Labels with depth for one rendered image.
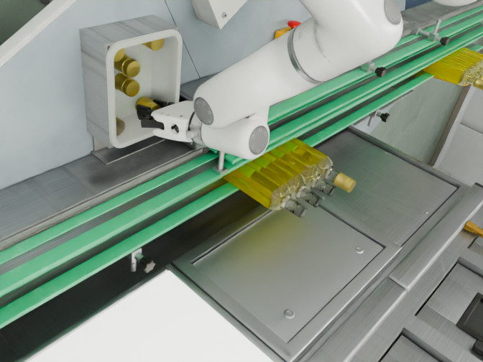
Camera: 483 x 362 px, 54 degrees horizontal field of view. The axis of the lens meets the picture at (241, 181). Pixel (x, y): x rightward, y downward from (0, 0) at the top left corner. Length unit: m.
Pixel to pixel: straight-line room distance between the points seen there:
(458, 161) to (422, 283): 6.41
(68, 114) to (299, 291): 0.61
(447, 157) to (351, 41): 7.08
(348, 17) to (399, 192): 1.00
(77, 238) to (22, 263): 0.10
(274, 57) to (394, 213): 0.85
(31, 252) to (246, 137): 0.42
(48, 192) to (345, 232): 0.71
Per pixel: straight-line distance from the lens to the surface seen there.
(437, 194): 1.59
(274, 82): 0.67
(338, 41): 0.61
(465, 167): 7.62
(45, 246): 0.91
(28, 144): 1.00
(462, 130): 7.44
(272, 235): 1.19
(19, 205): 0.97
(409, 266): 1.24
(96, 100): 0.98
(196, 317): 1.00
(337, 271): 1.15
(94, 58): 0.94
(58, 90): 0.98
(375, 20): 0.59
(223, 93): 0.70
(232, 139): 0.80
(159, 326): 0.98
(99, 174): 1.02
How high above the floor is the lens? 1.52
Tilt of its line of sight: 29 degrees down
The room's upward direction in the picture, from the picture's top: 124 degrees clockwise
